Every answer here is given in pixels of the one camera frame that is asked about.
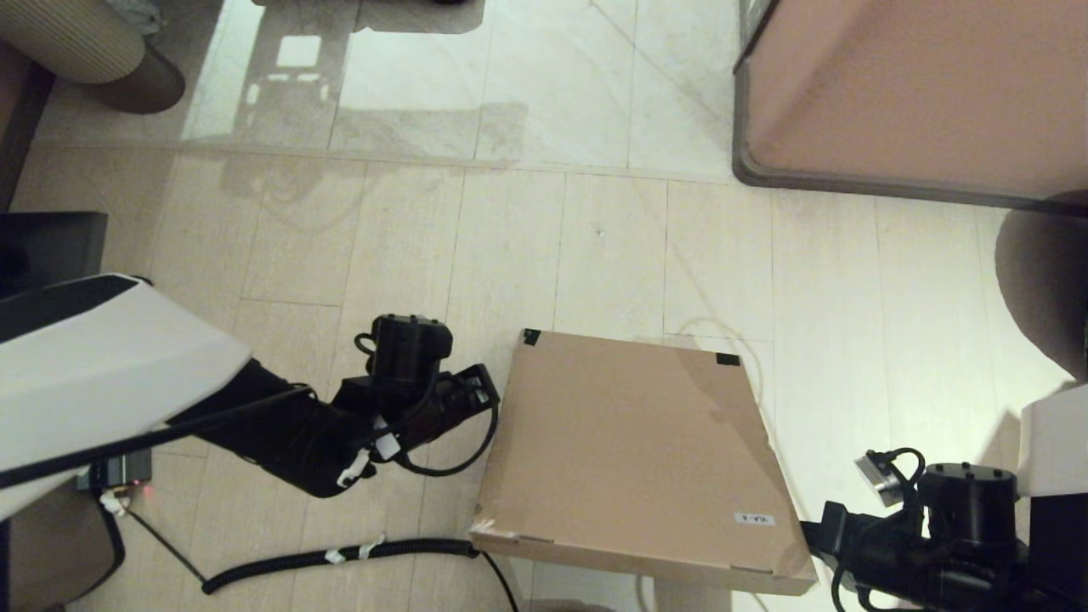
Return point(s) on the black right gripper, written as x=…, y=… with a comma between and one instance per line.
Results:
x=867, y=544

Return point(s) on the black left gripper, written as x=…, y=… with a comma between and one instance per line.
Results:
x=442, y=408

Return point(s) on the brown cardboard shoe box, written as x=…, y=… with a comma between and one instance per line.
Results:
x=629, y=442

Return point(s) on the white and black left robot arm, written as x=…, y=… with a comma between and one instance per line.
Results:
x=102, y=365

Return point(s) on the grey metal power box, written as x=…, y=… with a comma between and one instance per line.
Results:
x=119, y=472

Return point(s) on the dark brown round stool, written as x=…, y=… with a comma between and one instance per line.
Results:
x=1045, y=280

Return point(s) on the black flat panel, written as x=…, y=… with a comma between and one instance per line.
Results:
x=51, y=246

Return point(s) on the pink cabinet with grey base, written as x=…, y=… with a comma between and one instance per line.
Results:
x=918, y=85

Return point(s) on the grey crumpled cloth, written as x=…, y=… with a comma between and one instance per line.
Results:
x=136, y=13

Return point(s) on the dark brown wooden furniture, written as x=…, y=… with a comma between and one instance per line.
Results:
x=17, y=110

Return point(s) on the beige ribbed ottoman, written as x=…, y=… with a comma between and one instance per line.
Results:
x=59, y=38

